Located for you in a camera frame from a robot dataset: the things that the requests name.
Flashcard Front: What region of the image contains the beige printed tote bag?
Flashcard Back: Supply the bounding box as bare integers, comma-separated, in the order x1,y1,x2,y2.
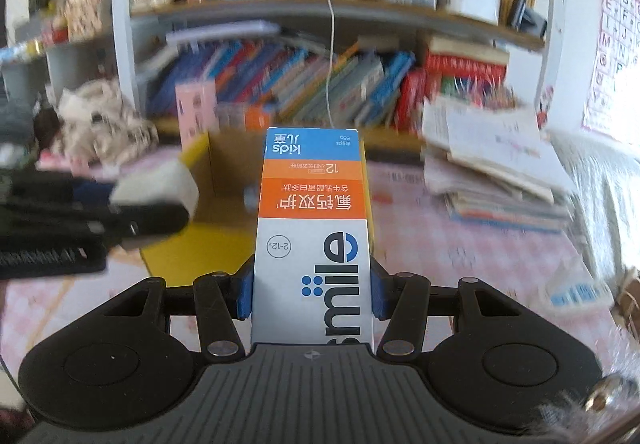
55,78,161,165

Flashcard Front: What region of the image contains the orange box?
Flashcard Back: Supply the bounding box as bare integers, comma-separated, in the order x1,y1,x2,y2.
217,104,276,132

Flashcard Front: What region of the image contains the row of colourful books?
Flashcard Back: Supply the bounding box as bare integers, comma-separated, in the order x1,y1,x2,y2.
145,36,511,131

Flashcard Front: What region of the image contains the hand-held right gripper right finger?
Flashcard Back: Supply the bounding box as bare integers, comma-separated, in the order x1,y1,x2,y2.
369,256,542,360

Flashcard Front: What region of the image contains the white wooden bookshelf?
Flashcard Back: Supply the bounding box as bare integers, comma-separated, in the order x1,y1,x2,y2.
0,0,566,135

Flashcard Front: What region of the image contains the stack of papers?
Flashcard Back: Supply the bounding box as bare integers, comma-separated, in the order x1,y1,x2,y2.
420,96,576,235

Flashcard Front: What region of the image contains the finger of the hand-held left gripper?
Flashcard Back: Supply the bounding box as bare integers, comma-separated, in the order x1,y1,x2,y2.
85,202,192,245
10,171,119,205

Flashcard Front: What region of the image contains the pink sticker-covered cylinder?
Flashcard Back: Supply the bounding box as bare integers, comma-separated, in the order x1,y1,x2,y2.
175,78,221,149

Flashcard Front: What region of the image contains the black clip stand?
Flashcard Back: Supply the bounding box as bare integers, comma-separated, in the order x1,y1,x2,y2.
510,0,548,37

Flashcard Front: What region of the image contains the pink bunny ornament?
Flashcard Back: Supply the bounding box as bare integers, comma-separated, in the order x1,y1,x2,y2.
62,0,108,42

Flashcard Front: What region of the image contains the alphabet wall poster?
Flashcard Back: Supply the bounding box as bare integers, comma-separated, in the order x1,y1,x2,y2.
580,0,640,145

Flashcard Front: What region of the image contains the yellow cardboard box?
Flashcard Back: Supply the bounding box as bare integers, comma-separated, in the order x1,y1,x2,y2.
140,130,376,289

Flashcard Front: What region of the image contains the white cable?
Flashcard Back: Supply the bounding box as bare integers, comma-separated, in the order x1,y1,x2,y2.
322,0,338,127

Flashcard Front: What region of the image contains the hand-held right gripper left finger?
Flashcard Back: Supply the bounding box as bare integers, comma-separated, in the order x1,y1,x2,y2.
97,256,256,361

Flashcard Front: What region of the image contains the white orange blue carton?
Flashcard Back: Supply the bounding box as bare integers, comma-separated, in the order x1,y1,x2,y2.
249,126,376,355

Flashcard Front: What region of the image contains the clear blue-print packet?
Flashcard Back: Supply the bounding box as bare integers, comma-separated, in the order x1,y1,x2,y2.
542,254,616,312

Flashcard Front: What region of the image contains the grey fuzzy cuff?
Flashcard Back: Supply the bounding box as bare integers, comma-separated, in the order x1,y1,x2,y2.
530,374,640,444

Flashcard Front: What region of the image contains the white rectangular block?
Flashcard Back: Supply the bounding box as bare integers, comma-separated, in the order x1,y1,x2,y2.
109,161,201,251

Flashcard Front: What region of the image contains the pink checked tablecloth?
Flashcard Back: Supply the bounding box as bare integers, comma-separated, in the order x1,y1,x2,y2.
0,154,631,425

